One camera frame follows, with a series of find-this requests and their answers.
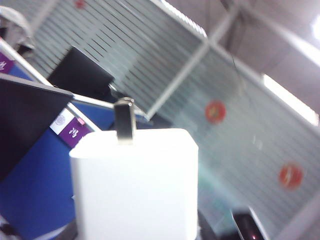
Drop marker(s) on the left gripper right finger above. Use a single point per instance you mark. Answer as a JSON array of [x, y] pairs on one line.
[[225, 227]]

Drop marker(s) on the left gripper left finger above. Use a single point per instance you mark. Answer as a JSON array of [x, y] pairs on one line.
[[66, 233]]

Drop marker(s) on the white charging base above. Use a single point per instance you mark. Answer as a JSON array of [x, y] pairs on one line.
[[135, 187]]

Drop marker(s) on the blue office partition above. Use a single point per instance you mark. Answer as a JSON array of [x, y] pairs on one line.
[[37, 190]]

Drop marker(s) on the red round sticker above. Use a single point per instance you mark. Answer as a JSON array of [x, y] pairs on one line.
[[291, 176], [80, 3], [215, 111]]

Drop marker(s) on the purple white sign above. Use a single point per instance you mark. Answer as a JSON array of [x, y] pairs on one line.
[[5, 65], [72, 130]]

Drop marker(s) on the black ASUS monitor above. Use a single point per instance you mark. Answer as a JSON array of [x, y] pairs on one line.
[[25, 112]]

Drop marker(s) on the black background monitor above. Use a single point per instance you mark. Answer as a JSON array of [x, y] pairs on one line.
[[77, 75]]

